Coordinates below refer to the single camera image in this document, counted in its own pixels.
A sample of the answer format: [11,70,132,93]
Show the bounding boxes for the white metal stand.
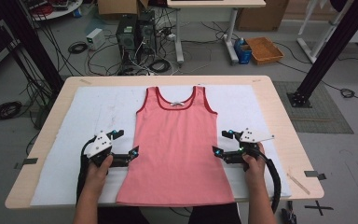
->
[296,0,358,63]

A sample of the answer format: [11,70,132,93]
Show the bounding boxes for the grey floor mat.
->
[272,80,354,134]

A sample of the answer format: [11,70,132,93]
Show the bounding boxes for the large black cable coil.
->
[0,101,23,122]

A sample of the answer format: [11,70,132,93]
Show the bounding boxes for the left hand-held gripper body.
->
[86,132,115,168]

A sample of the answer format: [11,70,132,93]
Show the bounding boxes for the thin wooden stick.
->
[286,173,311,196]

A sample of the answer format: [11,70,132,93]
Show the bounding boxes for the white power supply box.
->
[86,27,106,51]

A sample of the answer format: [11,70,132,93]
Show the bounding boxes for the person's right hand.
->
[241,143,267,188]

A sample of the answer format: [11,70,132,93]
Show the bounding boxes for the pink tank top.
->
[116,85,236,207]

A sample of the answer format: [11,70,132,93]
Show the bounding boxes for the blue container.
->
[233,37,254,65]

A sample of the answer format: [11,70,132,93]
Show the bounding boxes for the black tape cross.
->
[304,200,335,217]

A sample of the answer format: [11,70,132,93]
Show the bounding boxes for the small black cable coil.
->
[339,88,356,99]

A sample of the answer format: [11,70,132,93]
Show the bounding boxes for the orange basket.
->
[245,36,285,66]

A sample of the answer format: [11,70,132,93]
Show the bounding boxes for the round white table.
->
[21,0,84,22]

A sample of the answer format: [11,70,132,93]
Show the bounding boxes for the black metal post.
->
[0,0,65,94]
[287,0,358,108]

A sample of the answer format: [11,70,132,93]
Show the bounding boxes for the right gripper black corrugated cable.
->
[250,148,282,215]

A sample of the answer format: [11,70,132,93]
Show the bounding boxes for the grey tape strip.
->
[303,170,327,181]
[14,157,39,170]

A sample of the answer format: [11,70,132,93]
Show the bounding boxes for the person's black pants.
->
[97,203,242,224]

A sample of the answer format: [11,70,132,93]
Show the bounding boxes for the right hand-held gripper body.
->
[239,127,275,157]

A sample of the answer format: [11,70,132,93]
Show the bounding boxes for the white foam mat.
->
[30,84,293,207]

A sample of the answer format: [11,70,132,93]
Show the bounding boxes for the left gripper black corrugated cable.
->
[76,136,98,204]

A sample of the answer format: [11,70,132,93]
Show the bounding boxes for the large cardboard box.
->
[236,0,290,33]

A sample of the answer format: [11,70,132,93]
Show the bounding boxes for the gripper black corrugated cable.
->
[250,148,282,215]
[76,136,98,204]

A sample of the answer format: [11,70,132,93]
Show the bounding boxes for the person's left hand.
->
[84,154,115,190]

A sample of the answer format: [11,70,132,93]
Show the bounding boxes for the white desk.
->
[166,0,267,65]

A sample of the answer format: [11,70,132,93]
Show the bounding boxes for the black computer tower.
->
[136,10,158,63]
[116,14,139,68]

